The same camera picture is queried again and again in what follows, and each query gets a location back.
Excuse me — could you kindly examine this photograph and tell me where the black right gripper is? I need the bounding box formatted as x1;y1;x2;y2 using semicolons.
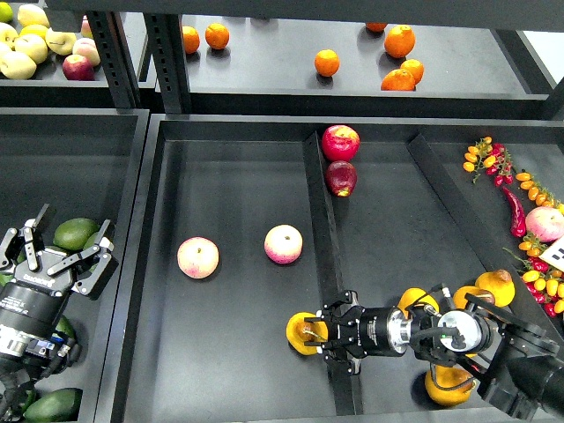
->
303;290;364;375

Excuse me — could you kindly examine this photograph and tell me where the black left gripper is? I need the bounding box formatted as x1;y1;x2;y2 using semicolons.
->
1;204;118;300

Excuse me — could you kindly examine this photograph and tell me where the yellow pear with stem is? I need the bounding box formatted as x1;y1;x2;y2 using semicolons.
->
286;312;329;356

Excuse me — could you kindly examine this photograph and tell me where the dark green avocado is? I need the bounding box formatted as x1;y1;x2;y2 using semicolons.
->
55;315;77;339

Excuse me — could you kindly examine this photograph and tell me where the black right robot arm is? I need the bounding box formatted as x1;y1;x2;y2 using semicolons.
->
300;285;563;420

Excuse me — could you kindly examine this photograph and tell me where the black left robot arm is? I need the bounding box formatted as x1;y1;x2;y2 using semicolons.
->
1;204;118;422

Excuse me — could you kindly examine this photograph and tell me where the green avocado top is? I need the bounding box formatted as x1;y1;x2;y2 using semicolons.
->
53;218;100;251

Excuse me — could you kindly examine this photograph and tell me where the green avocado small right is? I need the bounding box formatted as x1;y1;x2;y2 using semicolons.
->
83;232;98;250

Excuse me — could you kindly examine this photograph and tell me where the green avocado far left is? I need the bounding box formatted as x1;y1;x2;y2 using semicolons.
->
0;273;13;287

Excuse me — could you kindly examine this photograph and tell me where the yellow pear left of pile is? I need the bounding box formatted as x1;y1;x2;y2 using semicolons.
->
397;287;440;318

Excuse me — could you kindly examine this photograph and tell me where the yellow pear bottom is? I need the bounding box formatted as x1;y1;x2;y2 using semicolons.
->
424;365;476;407

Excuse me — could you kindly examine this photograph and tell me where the avocado bottom left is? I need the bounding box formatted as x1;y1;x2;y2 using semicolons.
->
19;389;37;413

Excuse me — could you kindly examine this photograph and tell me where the yellow pear brown top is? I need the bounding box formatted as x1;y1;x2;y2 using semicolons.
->
475;269;516;308

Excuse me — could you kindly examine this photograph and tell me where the yellow pear top shelf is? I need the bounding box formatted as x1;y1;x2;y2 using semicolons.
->
17;4;50;27

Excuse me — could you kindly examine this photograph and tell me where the black divider left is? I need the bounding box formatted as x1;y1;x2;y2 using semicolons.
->
303;132;362;416

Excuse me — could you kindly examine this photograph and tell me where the black divider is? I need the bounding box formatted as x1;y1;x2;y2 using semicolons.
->
303;132;362;416
408;134;563;345

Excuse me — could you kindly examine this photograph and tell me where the black left tray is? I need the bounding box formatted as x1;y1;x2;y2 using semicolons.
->
1;108;149;422

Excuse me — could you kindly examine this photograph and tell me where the black tray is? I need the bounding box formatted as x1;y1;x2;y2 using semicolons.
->
1;108;149;422
95;115;563;422

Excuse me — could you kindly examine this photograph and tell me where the pink apple centre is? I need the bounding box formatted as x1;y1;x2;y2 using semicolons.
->
263;224;303;264

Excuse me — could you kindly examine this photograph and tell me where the pink apple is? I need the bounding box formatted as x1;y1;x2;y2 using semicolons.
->
177;237;219;279
263;224;303;264

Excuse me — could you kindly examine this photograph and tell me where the black centre tray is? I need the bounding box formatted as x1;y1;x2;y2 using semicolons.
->
95;115;563;422

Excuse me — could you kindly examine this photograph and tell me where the pink apple left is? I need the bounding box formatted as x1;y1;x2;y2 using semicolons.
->
177;237;219;279

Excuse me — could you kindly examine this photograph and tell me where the dark red apple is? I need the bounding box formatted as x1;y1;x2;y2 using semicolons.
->
324;160;358;197

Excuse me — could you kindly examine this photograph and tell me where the black divider right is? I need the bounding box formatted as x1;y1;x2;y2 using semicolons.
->
408;134;563;345

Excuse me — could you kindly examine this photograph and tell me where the bright red apple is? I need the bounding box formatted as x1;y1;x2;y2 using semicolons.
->
321;124;360;161

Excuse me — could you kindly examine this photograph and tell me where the red apple upper shelf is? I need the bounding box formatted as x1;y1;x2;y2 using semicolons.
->
63;54;95;81

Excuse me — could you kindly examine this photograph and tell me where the yellow apple front left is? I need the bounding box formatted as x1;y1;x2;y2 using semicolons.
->
1;51;37;80

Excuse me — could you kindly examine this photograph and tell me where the cherry tomato bunch bottom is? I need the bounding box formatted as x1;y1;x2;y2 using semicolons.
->
503;233;563;318

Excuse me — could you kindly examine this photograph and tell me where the cherry tomato bunch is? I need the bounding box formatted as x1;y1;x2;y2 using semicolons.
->
463;137;514;187
503;233;563;318

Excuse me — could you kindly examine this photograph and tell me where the red chili pepper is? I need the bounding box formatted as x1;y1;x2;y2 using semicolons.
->
501;186;527;238

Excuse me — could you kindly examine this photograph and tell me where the yellow apple middle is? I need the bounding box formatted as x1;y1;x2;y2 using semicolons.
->
14;33;48;64

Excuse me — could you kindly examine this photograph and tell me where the pale pink peach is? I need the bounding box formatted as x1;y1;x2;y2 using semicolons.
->
72;38;100;67

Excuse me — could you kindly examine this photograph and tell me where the yellow apple with stem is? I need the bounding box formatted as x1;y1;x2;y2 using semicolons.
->
45;28;77;56

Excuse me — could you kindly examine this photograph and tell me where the white label card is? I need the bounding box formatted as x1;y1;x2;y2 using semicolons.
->
539;237;564;271

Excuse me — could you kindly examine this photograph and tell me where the cherry tomato bunch top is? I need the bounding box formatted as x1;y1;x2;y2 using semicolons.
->
463;137;514;187

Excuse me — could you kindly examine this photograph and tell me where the pink apple right bin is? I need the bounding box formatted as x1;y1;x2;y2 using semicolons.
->
525;206;563;242

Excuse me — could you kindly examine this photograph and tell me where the yellow apple left edge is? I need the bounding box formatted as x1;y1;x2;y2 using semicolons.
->
0;22;19;49

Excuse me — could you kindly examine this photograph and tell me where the yellow lemon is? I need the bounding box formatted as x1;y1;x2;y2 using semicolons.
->
19;24;48;39

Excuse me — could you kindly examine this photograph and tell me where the orange cherry tomato string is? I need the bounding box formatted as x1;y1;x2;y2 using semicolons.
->
515;170;564;212

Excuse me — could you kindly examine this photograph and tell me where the black shelf post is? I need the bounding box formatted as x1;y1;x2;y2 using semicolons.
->
144;13;192;115

